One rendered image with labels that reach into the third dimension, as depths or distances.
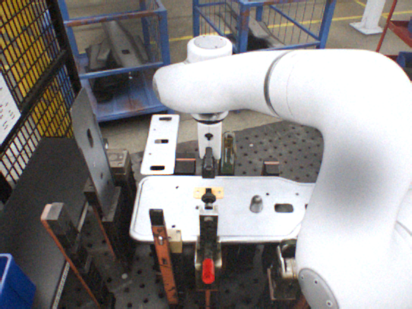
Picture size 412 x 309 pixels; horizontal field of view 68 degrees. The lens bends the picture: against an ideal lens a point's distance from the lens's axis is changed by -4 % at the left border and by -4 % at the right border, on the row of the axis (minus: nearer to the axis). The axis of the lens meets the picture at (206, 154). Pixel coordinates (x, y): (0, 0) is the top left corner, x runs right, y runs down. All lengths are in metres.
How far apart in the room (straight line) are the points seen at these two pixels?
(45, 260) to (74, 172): 0.27
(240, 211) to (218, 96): 0.43
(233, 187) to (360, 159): 0.64
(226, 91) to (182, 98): 0.08
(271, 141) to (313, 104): 1.21
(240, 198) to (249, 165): 0.52
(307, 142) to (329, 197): 1.26
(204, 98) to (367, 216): 0.32
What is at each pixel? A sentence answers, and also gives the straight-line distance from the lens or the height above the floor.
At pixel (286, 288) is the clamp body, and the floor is 1.02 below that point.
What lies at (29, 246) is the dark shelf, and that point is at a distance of 0.87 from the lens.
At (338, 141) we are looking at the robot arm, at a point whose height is 1.50.
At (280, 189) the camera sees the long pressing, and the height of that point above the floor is 1.00.
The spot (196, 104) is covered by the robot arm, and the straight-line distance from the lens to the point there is 0.52.
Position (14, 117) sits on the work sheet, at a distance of 1.02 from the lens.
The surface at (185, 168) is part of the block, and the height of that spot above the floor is 0.98.
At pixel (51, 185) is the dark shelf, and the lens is 0.97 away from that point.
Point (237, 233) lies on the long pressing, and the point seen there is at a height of 1.00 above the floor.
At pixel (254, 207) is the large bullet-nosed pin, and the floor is 1.02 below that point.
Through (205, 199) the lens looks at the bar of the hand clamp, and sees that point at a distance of 0.61.
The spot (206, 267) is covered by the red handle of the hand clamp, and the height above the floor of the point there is 1.14.
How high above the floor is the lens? 1.70
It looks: 44 degrees down
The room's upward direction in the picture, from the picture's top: straight up
